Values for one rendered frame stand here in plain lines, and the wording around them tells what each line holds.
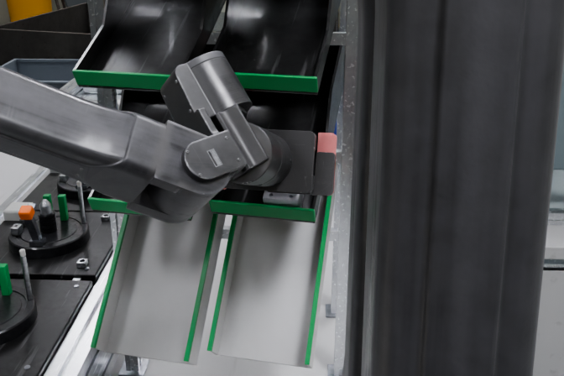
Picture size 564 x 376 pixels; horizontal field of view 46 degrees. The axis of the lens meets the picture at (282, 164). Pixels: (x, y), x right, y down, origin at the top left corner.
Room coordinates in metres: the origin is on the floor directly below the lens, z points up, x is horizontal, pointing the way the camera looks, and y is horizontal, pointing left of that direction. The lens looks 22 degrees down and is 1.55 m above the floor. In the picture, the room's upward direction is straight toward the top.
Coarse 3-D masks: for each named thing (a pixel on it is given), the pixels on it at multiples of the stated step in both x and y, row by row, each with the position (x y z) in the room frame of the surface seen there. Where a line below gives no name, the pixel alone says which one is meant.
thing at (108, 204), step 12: (132, 96) 0.89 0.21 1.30; (144, 96) 0.93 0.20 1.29; (156, 96) 0.95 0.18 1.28; (120, 108) 0.85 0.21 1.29; (132, 108) 0.88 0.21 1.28; (144, 108) 0.92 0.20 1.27; (156, 108) 0.92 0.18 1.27; (156, 120) 0.90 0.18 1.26; (96, 192) 0.76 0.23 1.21; (96, 204) 0.75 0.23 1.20; (108, 204) 0.74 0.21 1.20; (120, 204) 0.74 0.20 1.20; (144, 216) 0.74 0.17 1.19; (192, 216) 0.73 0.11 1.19
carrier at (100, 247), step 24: (48, 216) 1.08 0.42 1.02; (72, 216) 1.15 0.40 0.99; (96, 216) 1.19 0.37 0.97; (0, 240) 1.08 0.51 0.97; (24, 240) 1.05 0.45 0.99; (48, 240) 1.05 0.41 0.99; (72, 240) 1.05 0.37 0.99; (96, 240) 1.08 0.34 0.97; (48, 264) 1.00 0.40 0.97; (72, 264) 1.00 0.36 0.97; (96, 264) 1.00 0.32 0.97
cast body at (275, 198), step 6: (264, 192) 0.73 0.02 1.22; (270, 192) 0.73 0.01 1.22; (264, 198) 0.73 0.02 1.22; (270, 198) 0.72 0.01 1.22; (276, 198) 0.72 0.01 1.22; (282, 198) 0.72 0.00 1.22; (288, 198) 0.72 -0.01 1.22; (294, 198) 0.72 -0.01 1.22; (300, 198) 0.73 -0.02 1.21; (264, 204) 0.73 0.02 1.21; (270, 204) 0.73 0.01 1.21; (276, 204) 0.73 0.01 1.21; (282, 204) 0.72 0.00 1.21; (288, 204) 0.72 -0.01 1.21; (294, 204) 0.72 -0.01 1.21; (300, 204) 0.73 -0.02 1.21
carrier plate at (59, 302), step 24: (24, 288) 0.92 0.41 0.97; (48, 288) 0.92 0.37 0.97; (72, 288) 0.92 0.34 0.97; (48, 312) 0.86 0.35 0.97; (72, 312) 0.86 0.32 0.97; (24, 336) 0.80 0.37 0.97; (48, 336) 0.80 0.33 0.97; (0, 360) 0.74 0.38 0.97; (24, 360) 0.74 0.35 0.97; (48, 360) 0.75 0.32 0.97
